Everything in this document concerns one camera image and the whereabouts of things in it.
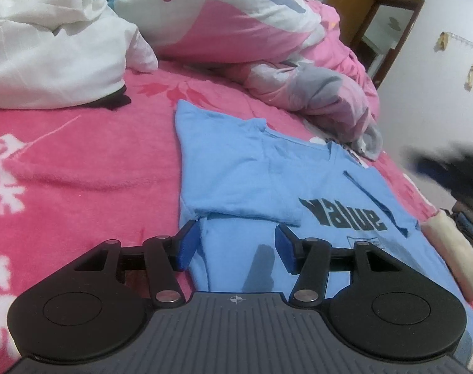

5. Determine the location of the wooden framed mirror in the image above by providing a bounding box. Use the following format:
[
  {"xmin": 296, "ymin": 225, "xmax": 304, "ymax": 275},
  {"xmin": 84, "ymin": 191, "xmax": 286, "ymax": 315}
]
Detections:
[{"xmin": 325, "ymin": 0, "xmax": 424, "ymax": 88}]

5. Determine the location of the white crumpled sheet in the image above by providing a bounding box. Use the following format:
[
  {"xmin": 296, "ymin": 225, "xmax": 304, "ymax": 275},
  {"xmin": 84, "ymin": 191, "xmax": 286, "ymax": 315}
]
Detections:
[{"xmin": 0, "ymin": 0, "xmax": 159, "ymax": 110}]

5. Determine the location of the folded beige garment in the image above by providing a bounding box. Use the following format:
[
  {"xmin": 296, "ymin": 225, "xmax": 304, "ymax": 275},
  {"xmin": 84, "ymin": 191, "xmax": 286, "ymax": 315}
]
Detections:
[{"xmin": 421, "ymin": 210, "xmax": 473, "ymax": 302}]

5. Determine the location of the pink grey white duvet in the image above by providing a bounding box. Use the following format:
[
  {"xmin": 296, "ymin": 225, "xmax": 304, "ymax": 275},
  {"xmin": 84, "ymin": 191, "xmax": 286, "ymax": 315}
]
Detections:
[{"xmin": 111, "ymin": 0, "xmax": 383, "ymax": 160}]

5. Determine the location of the black garment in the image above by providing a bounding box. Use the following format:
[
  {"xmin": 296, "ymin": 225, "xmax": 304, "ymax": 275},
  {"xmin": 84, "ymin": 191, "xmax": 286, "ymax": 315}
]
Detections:
[{"xmin": 83, "ymin": 85, "xmax": 132, "ymax": 111}]

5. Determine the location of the light blue t-shirt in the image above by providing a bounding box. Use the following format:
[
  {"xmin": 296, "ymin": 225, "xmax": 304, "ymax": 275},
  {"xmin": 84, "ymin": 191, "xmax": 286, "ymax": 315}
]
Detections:
[{"xmin": 174, "ymin": 99, "xmax": 473, "ymax": 371}]

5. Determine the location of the pink floral fleece blanket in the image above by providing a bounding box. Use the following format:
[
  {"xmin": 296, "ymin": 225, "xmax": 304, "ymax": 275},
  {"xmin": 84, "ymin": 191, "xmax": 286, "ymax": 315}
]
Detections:
[{"xmin": 0, "ymin": 64, "xmax": 434, "ymax": 372}]

